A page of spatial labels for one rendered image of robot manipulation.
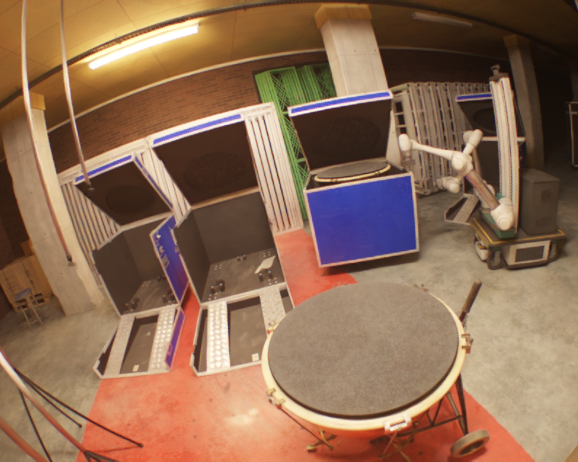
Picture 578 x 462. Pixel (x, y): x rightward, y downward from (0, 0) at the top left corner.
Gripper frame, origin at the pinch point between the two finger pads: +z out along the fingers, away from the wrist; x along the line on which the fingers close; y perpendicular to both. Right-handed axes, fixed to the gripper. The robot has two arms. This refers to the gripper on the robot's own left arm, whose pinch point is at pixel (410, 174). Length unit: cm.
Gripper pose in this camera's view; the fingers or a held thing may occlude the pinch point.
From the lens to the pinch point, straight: 268.7
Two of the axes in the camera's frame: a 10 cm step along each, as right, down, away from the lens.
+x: 9.7, -1.6, -2.0
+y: -1.6, 1.9, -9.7
